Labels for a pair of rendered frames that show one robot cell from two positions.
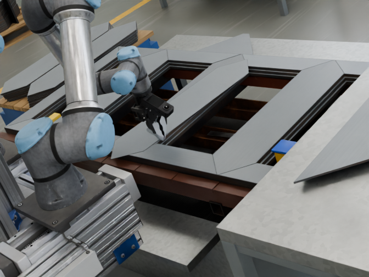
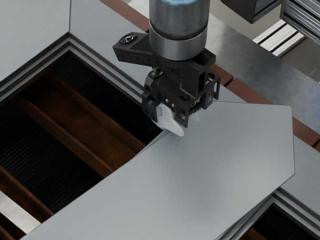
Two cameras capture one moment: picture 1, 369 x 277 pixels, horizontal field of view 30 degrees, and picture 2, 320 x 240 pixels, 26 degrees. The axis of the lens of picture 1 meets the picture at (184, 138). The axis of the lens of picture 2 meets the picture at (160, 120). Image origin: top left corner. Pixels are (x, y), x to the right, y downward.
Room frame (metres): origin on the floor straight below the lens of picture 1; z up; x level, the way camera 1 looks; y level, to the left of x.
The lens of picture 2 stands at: (2.79, -0.02, 1.74)
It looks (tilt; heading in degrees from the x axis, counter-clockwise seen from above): 54 degrees down; 172
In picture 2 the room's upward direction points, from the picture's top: straight up
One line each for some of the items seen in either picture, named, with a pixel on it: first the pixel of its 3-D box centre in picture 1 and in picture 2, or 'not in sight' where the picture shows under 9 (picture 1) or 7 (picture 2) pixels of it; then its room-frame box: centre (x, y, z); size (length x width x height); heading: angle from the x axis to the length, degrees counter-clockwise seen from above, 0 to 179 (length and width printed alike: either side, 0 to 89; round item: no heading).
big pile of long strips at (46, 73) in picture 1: (73, 60); not in sight; (3.35, 0.40, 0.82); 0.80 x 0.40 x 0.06; 130
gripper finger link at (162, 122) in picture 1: (158, 126); (170, 123); (2.20, 0.07, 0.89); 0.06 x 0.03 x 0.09; 40
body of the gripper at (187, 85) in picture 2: (145, 103); (181, 73); (2.20, 0.09, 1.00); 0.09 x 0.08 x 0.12; 40
